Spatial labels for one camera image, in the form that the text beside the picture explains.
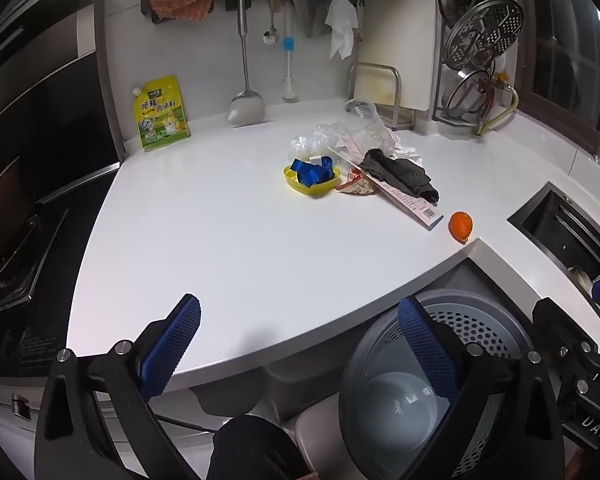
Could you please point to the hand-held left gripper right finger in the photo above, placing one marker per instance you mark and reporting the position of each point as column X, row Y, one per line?
column 425, row 350

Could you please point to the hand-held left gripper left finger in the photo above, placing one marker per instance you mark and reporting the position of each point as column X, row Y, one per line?
column 172, row 345

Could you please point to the grey perforated waste basket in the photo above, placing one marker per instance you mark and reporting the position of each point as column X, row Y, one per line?
column 480, row 325

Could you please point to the small orange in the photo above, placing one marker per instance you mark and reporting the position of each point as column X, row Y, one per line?
column 460, row 225

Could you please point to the long pink paper box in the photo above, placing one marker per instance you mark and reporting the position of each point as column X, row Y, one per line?
column 415, row 210

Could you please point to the dark grey cloth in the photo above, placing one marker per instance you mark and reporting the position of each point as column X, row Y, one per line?
column 405, row 175

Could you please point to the red patterned snack wrapper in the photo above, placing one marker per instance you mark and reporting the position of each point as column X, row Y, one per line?
column 355, row 186

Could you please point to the yellow plastic tray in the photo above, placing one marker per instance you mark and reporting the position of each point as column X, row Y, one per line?
column 305, row 190

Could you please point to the blue and yellow packet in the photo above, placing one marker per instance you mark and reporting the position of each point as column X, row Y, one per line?
column 310, row 172

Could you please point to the clear plastic bag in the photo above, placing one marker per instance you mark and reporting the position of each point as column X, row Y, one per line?
column 305, row 146

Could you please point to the clear plastic cup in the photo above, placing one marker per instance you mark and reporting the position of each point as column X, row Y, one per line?
column 365, row 120

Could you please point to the white dishes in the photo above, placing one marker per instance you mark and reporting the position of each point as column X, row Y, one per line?
column 580, row 275

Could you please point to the black kitchen sink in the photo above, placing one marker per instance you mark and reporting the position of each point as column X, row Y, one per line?
column 545, row 220

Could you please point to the person's dark trouser leg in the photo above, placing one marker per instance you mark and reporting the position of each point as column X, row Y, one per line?
column 260, row 450

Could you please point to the white plastic container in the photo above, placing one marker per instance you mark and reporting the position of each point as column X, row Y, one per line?
column 320, row 440

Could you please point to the yellow seasoning pouch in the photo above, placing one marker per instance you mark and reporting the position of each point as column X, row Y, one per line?
column 162, row 120

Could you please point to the metal lid rack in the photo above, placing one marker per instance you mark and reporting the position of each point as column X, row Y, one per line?
column 450, row 119

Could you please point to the dark framed window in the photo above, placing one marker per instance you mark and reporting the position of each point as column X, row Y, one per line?
column 565, row 60

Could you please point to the gas valve with orange knob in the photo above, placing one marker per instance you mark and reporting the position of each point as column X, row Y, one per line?
column 501, row 80

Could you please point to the glass pot lid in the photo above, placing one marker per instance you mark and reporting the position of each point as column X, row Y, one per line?
column 467, row 95

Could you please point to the steel ladle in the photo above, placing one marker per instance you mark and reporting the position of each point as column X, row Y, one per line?
column 246, row 110

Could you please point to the black kitchen appliance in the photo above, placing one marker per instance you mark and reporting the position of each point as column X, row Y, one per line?
column 40, row 135

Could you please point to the metal cutting board holder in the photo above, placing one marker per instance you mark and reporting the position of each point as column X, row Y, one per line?
column 396, row 90

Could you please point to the perforated metal steamer tray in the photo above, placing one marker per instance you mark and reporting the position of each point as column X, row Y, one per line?
column 485, row 30

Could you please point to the white cutting board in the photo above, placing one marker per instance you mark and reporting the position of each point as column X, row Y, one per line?
column 400, row 35

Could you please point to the blue silicone brush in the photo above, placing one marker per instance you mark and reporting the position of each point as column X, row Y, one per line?
column 288, row 45

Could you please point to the small metal ladle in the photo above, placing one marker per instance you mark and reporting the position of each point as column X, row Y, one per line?
column 270, row 37

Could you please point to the white hanging rag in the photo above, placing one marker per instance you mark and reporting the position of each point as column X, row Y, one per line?
column 341, row 25

